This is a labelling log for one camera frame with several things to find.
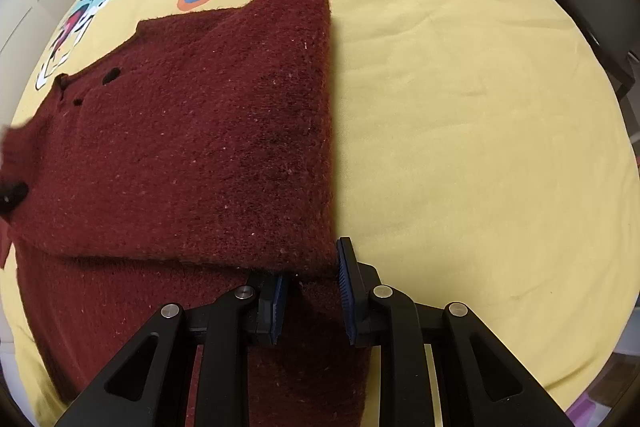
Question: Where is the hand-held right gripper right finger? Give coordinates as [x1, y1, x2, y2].
[336, 236, 576, 427]

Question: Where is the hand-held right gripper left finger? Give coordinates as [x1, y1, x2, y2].
[55, 271, 287, 427]

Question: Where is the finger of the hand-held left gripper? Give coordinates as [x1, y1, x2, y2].
[0, 179, 29, 221]

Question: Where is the maroon knit sweater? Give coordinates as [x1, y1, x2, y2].
[0, 0, 373, 427]

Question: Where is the yellow printed blanket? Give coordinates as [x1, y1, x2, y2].
[0, 0, 638, 427]

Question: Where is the white cabinet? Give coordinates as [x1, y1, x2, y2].
[0, 0, 117, 128]

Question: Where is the grey chair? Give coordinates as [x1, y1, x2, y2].
[550, 0, 640, 100]

